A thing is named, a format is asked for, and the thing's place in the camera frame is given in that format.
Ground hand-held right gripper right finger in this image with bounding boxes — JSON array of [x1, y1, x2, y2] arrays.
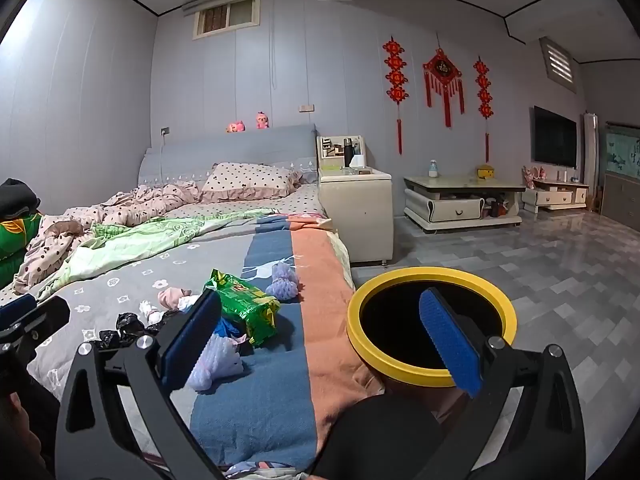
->
[[418, 286, 587, 480]]

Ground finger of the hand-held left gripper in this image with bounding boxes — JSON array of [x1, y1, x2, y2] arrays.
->
[[0, 294, 39, 333], [22, 296, 71, 345]]

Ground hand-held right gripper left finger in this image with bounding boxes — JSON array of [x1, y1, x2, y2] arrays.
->
[[54, 287, 226, 480]]

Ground blue rubber glove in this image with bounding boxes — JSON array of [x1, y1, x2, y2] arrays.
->
[[212, 316, 248, 343]]

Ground green snack packet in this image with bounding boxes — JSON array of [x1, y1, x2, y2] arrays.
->
[[204, 268, 282, 348]]

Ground black plastic bag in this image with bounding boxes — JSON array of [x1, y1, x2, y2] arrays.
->
[[97, 329, 151, 353], [116, 312, 147, 337]]

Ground yellow rimmed trash bin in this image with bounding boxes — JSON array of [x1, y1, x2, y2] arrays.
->
[[346, 267, 518, 416]]

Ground grey blue orange deer blanket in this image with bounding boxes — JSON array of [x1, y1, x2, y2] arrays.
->
[[25, 212, 386, 480]]

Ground green patterned quilt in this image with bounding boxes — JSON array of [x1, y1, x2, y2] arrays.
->
[[37, 207, 291, 303]]

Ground black folded clothing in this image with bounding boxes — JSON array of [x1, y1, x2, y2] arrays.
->
[[0, 177, 41, 221]]

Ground dark cloth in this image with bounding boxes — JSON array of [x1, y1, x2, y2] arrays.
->
[[310, 394, 451, 480]]

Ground cream coffee table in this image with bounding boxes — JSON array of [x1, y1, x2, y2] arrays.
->
[[403, 175, 527, 235]]

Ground pink dotted quilt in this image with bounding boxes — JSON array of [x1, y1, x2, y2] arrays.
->
[[12, 180, 206, 296]]

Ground cream nightstand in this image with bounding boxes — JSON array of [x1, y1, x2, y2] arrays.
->
[[316, 135, 393, 267]]

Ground pink dotted pillow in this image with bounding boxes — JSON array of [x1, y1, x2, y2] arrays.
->
[[200, 161, 303, 204]]

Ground dotted bed sheet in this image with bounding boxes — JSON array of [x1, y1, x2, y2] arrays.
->
[[165, 182, 331, 221]]

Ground cream television stand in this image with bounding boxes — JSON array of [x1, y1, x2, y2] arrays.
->
[[522, 180, 591, 212]]

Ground pink ornament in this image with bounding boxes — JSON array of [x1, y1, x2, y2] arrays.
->
[[522, 165, 547, 190]]

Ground grey upholstered bed headboard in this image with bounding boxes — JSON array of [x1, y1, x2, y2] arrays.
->
[[137, 124, 318, 196]]

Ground grey cabinet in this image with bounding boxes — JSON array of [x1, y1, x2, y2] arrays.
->
[[600, 172, 640, 233]]

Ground white standing air conditioner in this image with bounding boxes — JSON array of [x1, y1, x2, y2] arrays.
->
[[582, 112, 599, 201]]

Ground long red knot decoration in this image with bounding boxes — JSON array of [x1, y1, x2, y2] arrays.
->
[[382, 36, 408, 157], [473, 56, 495, 163]]

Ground fish tank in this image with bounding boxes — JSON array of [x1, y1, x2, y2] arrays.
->
[[605, 121, 640, 181]]

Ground red diamond knot decoration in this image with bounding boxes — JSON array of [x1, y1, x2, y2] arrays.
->
[[422, 32, 465, 128]]

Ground louvred vent window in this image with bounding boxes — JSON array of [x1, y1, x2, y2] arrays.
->
[[539, 36, 576, 95]]

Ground wall mounted television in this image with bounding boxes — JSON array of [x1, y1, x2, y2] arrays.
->
[[532, 106, 578, 170]]

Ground white pull cord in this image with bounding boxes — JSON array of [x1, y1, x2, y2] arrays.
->
[[270, 0, 277, 90]]

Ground small wall window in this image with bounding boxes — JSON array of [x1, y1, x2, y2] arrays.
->
[[192, 0, 262, 40]]

